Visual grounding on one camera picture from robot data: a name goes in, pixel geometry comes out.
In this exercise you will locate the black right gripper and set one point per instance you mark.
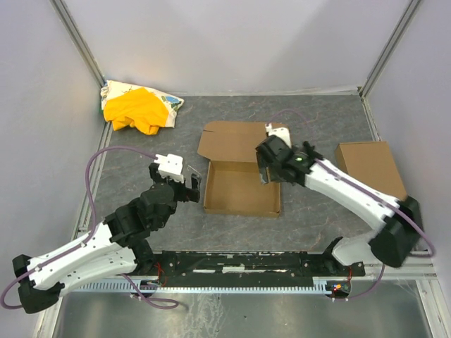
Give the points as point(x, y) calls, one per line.
point(267, 163)

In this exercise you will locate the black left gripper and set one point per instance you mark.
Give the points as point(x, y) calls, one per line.
point(180, 190)

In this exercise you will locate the brown cardboard box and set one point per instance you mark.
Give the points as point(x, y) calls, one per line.
point(233, 184)

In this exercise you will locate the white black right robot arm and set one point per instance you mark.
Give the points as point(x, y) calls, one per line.
point(395, 224)

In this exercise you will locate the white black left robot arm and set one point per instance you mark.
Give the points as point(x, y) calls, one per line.
point(117, 245)

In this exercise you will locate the flat folded cardboard box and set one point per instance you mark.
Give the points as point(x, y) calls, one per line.
point(371, 163)

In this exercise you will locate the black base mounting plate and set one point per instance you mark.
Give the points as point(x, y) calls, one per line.
point(170, 264)

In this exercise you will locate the yellow cloth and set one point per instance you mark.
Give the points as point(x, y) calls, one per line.
point(139, 109)

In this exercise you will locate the white patterned cloth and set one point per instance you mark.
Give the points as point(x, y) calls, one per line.
point(113, 89)

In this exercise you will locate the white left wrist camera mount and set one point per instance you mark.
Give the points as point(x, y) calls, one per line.
point(170, 166)

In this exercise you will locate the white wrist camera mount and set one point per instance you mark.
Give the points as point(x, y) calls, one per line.
point(278, 132)
point(170, 166)

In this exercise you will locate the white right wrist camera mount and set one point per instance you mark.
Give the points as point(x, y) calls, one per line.
point(278, 132)

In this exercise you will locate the light blue cable duct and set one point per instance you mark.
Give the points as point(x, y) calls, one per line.
point(218, 283)

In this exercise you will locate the aluminium front rail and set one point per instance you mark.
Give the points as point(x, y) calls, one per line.
point(419, 267)

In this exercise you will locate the left aluminium frame post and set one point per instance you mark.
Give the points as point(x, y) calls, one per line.
point(81, 45)

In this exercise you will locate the aluminium frame post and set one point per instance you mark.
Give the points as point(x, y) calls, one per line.
point(390, 46)
point(81, 45)

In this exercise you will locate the right aluminium frame post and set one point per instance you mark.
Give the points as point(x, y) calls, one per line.
point(390, 46)

